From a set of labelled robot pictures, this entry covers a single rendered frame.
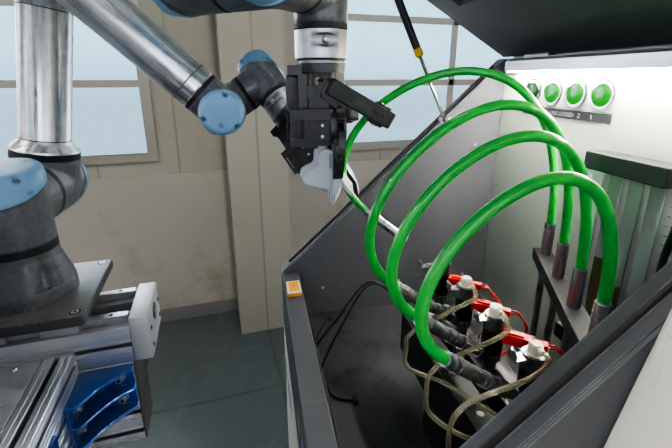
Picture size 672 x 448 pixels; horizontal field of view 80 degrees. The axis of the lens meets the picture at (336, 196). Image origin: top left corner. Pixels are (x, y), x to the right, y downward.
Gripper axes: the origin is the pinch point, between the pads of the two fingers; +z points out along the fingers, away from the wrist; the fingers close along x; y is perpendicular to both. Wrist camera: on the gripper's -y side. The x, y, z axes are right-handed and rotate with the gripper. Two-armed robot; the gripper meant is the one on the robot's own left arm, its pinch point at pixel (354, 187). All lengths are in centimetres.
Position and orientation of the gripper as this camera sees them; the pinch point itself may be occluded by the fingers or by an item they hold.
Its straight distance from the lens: 76.1
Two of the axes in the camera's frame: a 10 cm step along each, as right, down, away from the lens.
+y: -7.2, 6.0, 3.5
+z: 5.6, 8.0, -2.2
